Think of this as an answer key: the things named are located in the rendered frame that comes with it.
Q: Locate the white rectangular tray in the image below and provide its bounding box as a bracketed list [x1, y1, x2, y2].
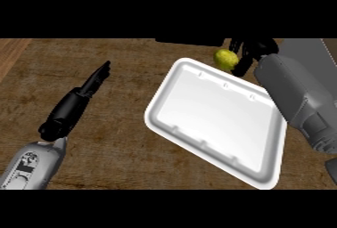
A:
[142, 57, 290, 191]

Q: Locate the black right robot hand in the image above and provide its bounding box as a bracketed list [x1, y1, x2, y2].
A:
[227, 38, 281, 77]

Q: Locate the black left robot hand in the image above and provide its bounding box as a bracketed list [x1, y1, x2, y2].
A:
[37, 60, 113, 143]

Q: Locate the yellow-green pear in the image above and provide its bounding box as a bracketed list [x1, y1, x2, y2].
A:
[213, 48, 241, 71]

